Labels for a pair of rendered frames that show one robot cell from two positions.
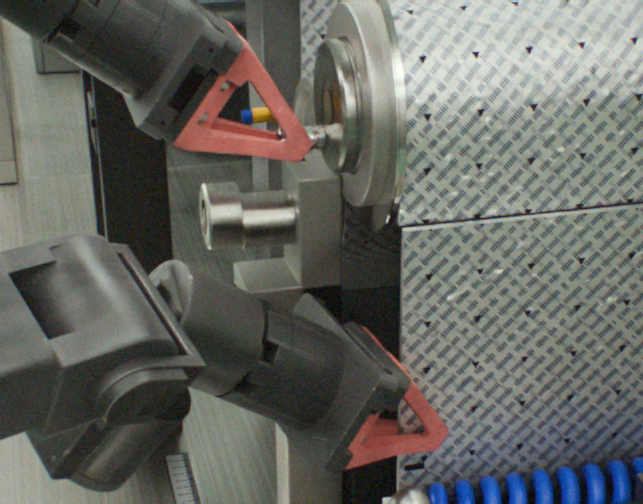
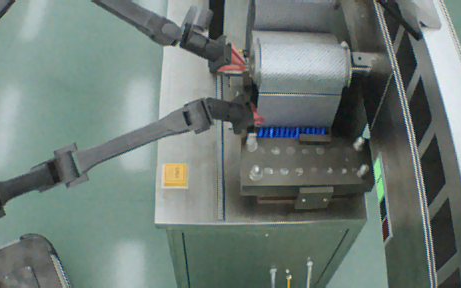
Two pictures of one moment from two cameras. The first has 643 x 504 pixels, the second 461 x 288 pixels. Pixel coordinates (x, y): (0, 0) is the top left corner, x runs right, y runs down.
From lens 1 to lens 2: 1.07 m
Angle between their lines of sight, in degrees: 36
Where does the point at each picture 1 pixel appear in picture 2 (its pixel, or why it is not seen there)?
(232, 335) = (221, 114)
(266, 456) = not seen: hidden behind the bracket
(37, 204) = not seen: outside the picture
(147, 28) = (213, 55)
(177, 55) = (218, 61)
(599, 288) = (298, 105)
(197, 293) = (215, 108)
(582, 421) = (293, 121)
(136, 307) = (202, 118)
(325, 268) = (247, 83)
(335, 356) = (241, 114)
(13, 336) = (182, 125)
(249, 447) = not seen: hidden behind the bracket
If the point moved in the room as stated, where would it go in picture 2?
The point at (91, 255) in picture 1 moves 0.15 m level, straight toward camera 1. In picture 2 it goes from (196, 107) to (193, 157)
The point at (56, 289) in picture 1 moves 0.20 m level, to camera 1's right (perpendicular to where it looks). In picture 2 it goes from (189, 114) to (265, 128)
